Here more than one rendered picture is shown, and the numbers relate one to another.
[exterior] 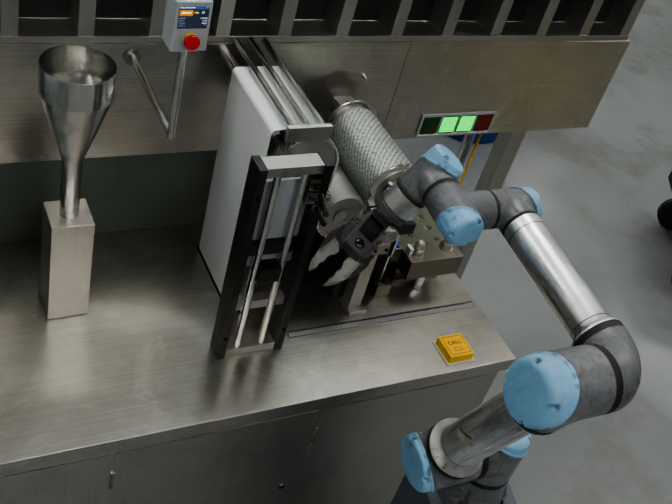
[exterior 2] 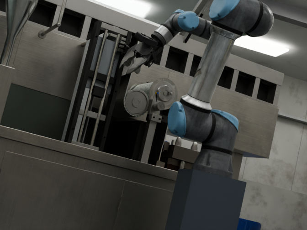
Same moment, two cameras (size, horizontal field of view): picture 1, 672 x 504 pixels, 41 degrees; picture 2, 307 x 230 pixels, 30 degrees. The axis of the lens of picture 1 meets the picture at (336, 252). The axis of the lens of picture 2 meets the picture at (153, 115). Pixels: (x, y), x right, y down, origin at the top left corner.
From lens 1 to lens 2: 1.96 m
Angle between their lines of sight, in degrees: 48
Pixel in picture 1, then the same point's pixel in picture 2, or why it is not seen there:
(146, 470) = (19, 179)
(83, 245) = (7, 79)
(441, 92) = not seen: hidden behind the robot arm
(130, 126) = (34, 71)
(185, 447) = (44, 169)
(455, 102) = not seen: hidden behind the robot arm
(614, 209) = not seen: outside the picture
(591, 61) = (261, 114)
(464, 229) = (190, 15)
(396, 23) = (161, 59)
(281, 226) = (106, 68)
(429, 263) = (184, 149)
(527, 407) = (219, 7)
